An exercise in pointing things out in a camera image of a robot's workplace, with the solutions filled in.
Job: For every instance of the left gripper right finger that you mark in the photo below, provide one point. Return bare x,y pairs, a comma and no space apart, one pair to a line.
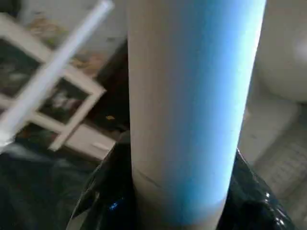
256,201

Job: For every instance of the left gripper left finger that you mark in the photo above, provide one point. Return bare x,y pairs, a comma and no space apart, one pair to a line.
105,196

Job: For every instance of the white plastic table leg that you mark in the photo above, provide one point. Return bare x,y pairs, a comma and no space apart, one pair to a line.
192,96
53,72

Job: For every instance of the white drawer unit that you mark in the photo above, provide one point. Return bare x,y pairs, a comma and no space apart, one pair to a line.
93,141

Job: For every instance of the black mat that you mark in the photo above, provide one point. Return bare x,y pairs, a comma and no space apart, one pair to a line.
33,187

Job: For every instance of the white glass-door cabinet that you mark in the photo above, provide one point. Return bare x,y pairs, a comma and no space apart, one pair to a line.
72,81

